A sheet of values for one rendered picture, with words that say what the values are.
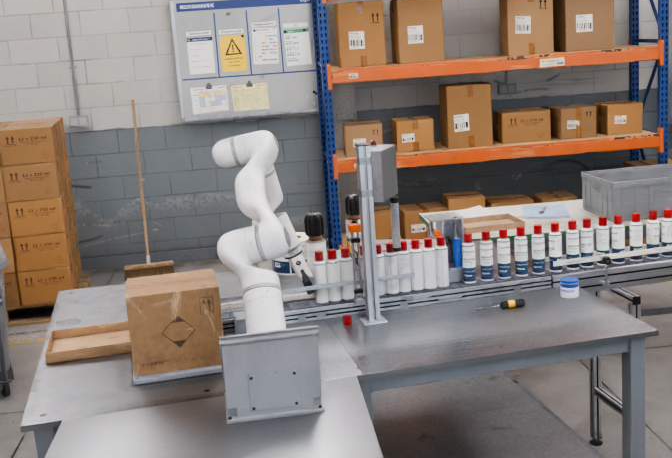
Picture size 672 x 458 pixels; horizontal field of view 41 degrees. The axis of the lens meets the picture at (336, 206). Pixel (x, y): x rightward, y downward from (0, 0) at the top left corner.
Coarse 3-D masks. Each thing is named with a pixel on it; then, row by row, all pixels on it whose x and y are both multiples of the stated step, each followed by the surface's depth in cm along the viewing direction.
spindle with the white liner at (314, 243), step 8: (312, 216) 366; (320, 216) 367; (304, 224) 369; (312, 224) 366; (320, 224) 367; (312, 232) 366; (320, 232) 367; (312, 240) 368; (320, 240) 368; (312, 248) 367; (320, 248) 368; (312, 256) 368; (312, 264) 369; (312, 272) 370; (312, 280) 371
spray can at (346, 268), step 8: (344, 248) 344; (344, 256) 344; (344, 264) 344; (344, 272) 344; (352, 272) 346; (344, 280) 345; (344, 288) 346; (352, 288) 347; (344, 296) 347; (352, 296) 347
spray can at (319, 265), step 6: (318, 252) 341; (318, 258) 341; (318, 264) 341; (324, 264) 342; (318, 270) 341; (324, 270) 342; (318, 276) 342; (324, 276) 342; (318, 282) 342; (324, 282) 343; (324, 288) 343; (318, 294) 344; (324, 294) 344; (318, 300) 344; (324, 300) 344
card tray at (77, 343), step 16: (64, 336) 339; (80, 336) 340; (96, 336) 339; (112, 336) 338; (128, 336) 336; (48, 352) 320; (64, 352) 315; (80, 352) 316; (96, 352) 317; (112, 352) 318; (128, 352) 320
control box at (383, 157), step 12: (372, 156) 324; (384, 156) 326; (372, 168) 325; (384, 168) 326; (396, 168) 338; (372, 180) 326; (384, 180) 326; (396, 180) 339; (372, 192) 327; (384, 192) 326; (396, 192) 339
